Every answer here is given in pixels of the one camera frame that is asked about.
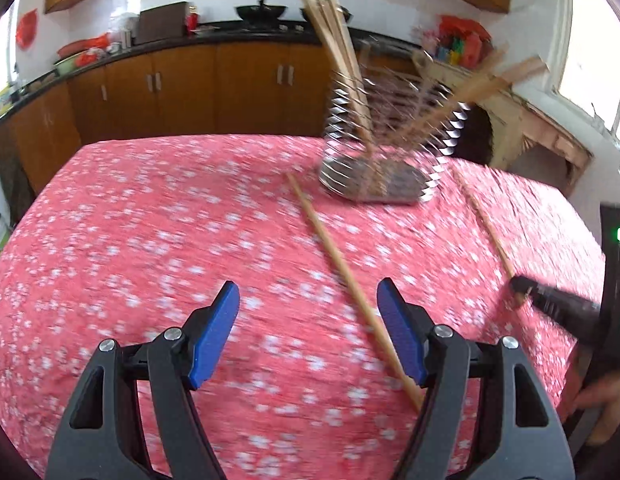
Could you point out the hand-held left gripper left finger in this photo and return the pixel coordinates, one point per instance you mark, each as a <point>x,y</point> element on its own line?
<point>217,330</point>

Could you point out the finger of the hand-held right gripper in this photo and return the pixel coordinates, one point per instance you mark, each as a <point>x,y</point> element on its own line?
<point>560,305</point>

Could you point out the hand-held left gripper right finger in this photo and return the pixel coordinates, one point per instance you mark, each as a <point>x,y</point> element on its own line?
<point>402,330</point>

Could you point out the long wooden chopstick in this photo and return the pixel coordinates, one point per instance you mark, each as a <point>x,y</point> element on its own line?
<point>340,270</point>
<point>485,225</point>

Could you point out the bundle of wooden chopsticks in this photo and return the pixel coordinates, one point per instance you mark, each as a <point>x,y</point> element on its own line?
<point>335,35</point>

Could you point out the person's right hand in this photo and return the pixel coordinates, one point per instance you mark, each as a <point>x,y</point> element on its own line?
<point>600,392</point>

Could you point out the red floral tablecloth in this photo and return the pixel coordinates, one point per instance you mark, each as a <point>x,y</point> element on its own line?
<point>164,235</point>

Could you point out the cream side table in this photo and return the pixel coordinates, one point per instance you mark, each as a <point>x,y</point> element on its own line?
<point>540,125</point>

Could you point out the white framed window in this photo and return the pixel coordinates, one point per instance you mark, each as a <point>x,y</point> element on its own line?
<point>595,50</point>

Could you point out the wooden base cabinets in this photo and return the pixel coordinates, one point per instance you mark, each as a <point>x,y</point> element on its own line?
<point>189,90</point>

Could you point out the pink bottle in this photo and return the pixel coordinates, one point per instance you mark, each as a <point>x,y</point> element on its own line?
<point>431,45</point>

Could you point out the black kitchen countertop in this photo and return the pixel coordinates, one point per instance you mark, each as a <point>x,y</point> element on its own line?
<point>214,35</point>

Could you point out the steel cup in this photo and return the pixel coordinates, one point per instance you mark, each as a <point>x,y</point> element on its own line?
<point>127,37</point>

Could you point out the green basin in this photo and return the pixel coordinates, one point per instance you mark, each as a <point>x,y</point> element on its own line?
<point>64,64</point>

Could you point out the gas stove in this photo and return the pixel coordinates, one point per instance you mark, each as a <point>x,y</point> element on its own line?
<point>270,25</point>

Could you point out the brown cutting board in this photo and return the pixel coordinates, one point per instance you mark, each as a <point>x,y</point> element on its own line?
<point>162,22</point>

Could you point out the yellow detergent bottle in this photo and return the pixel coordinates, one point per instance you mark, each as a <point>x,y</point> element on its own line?
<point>4,100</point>

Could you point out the red basin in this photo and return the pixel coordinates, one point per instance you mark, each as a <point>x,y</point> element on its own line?
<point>84,45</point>

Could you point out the pot with glass lid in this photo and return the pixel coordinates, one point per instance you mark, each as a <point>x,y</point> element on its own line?
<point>346,14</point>

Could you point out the black wok with lid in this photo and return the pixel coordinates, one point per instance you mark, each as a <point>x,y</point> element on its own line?
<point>260,10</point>

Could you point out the hanging red plastic bag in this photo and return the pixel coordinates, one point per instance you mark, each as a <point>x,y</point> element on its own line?
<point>27,30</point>

